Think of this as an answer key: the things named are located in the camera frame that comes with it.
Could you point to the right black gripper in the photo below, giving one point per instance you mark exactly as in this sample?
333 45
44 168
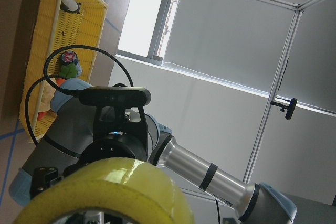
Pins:
117 132

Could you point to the yellow tape roll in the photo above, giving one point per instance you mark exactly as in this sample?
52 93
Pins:
128 188

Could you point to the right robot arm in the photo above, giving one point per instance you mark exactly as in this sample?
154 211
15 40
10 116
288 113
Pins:
72 132

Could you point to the yellow woven basket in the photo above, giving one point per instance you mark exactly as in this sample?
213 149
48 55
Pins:
54 29

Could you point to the toy croissant bread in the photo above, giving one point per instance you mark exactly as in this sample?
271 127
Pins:
47 95

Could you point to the orange toy carrot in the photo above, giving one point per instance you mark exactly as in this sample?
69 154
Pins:
58 81

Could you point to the toy panda figure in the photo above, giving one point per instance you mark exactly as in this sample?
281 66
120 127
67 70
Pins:
70 6

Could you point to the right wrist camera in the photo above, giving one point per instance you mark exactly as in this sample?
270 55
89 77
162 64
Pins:
123 97

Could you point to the black side camera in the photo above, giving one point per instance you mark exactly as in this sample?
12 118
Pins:
289 108

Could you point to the aluminium frame post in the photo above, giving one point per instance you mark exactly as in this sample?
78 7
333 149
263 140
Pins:
280 71

